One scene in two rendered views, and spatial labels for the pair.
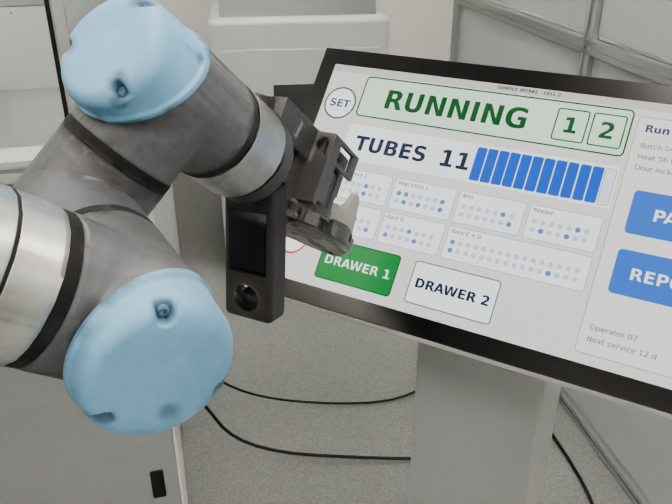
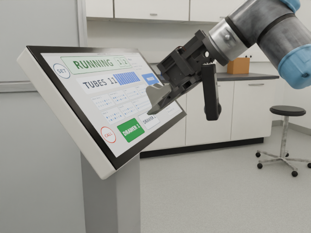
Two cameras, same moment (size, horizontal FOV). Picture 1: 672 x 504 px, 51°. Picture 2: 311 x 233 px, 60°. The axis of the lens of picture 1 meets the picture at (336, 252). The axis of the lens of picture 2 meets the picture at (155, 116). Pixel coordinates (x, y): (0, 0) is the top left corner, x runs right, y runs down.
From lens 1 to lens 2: 0.94 m
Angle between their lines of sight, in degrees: 91
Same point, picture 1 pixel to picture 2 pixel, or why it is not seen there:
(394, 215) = (120, 106)
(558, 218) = (140, 87)
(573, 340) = (167, 114)
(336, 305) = (141, 146)
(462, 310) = (155, 122)
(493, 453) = (134, 190)
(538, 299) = not seen: hidden behind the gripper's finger
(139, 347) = not seen: outside the picture
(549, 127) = (117, 64)
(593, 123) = (121, 60)
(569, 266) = not seen: hidden behind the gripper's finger
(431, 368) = (120, 174)
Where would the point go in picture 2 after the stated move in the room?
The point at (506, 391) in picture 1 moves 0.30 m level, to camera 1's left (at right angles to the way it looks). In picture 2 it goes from (134, 161) to (144, 217)
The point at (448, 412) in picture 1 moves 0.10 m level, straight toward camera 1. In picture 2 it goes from (125, 188) to (158, 189)
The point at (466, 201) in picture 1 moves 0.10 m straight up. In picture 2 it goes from (126, 92) to (125, 54)
